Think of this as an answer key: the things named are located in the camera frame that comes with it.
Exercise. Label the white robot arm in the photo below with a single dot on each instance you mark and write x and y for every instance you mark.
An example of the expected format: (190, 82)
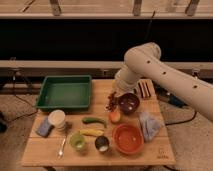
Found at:
(144, 61)

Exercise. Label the metal cup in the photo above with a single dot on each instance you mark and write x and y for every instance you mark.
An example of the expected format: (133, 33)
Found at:
(102, 144)

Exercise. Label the blue sponge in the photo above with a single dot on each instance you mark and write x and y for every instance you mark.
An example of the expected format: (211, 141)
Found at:
(44, 129)

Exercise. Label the green plastic tray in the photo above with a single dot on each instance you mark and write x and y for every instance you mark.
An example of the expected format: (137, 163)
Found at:
(68, 93)

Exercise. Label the green cucumber toy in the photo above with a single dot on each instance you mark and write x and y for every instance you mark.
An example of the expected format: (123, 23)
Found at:
(88, 120)

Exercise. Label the dark red grape bunch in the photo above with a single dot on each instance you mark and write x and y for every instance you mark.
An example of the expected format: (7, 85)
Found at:
(112, 102)

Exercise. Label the orange peach toy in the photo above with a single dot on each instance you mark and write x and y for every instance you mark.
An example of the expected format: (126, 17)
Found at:
(114, 116)

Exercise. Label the blue grey cloth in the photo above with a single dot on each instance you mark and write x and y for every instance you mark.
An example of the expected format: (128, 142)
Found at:
(150, 125)

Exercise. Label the green plastic cup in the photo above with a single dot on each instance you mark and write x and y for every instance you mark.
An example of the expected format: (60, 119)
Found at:
(77, 141)

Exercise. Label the dark purple pan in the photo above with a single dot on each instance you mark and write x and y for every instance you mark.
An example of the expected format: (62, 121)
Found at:
(128, 103)

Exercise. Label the white stacked cups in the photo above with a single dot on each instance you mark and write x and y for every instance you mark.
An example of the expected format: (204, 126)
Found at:
(57, 119)

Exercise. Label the brown striped block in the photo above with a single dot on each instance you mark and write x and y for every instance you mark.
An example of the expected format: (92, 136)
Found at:
(144, 90)

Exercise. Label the yellow banana toy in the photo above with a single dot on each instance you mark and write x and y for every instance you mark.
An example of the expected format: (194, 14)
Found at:
(91, 132)

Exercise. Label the orange plastic bowl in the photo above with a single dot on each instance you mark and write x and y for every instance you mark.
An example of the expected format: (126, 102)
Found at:
(127, 139)

